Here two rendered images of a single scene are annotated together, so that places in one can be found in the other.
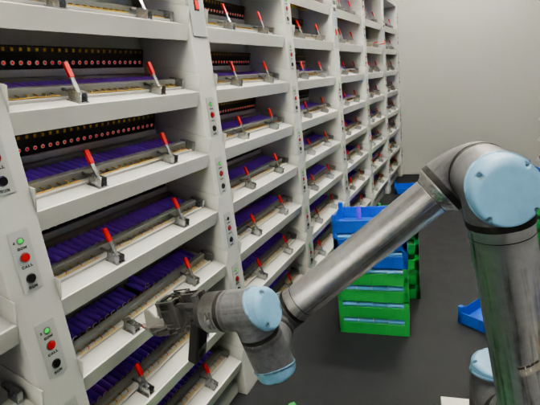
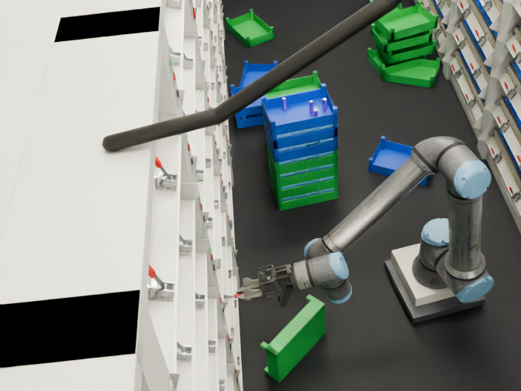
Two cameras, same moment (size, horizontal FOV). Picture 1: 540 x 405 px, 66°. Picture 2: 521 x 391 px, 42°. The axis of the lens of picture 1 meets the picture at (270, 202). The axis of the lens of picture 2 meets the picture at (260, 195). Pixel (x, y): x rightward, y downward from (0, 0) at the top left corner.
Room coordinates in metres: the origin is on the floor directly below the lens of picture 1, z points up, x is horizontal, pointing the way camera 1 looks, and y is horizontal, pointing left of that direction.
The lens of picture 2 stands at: (-0.37, 0.89, 2.43)
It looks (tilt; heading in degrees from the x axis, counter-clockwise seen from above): 45 degrees down; 333
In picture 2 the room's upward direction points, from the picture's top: 7 degrees counter-clockwise
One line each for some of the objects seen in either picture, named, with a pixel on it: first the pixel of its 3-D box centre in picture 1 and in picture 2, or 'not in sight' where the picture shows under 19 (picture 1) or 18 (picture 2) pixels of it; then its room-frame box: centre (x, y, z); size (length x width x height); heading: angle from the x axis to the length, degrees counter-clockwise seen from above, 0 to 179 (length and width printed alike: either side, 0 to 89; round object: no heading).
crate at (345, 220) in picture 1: (370, 216); (298, 108); (1.71, -0.42, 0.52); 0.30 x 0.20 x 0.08; 70
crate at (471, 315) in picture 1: (504, 318); (403, 160); (1.56, -0.93, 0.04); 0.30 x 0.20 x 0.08; 31
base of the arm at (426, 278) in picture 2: not in sight; (436, 263); (0.88, -0.53, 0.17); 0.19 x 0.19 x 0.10
